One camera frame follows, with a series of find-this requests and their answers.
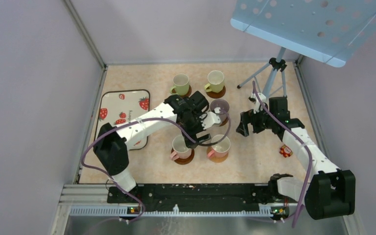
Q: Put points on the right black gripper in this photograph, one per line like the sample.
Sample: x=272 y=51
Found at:
x=248 y=117

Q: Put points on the blue perforated music stand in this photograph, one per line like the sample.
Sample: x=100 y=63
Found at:
x=329 y=31

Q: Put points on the brown coaster two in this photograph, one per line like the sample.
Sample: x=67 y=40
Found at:
x=218 y=95

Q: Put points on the red small toy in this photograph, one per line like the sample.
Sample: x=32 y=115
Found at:
x=285 y=151

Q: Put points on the brown coaster five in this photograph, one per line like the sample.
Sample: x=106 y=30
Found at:
x=186 y=160

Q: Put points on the green cup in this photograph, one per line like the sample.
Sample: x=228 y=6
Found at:
x=181 y=83
x=215 y=81

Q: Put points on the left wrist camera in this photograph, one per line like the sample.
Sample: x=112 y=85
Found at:
x=209 y=119

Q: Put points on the strawberry print tray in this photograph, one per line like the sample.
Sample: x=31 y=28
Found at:
x=119 y=107

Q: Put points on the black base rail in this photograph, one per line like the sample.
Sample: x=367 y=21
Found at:
x=247 y=197

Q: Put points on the silver tripod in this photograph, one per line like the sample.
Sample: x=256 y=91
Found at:
x=278 y=65

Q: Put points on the light wooden coaster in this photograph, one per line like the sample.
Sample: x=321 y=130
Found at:
x=218 y=159

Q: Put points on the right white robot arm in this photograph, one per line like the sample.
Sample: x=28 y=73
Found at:
x=327 y=191

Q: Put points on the purple cup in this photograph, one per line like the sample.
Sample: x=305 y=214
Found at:
x=221 y=108

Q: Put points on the pink cup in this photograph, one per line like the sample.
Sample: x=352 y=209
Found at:
x=224 y=141
x=179 y=149

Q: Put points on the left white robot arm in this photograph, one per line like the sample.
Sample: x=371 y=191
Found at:
x=113 y=142

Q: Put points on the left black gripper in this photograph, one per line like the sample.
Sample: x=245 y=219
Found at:
x=199 y=129

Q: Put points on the brown coaster four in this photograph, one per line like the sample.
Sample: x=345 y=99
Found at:
x=224 y=122

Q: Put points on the brown coaster one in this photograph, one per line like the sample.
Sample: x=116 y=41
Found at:
x=186 y=95

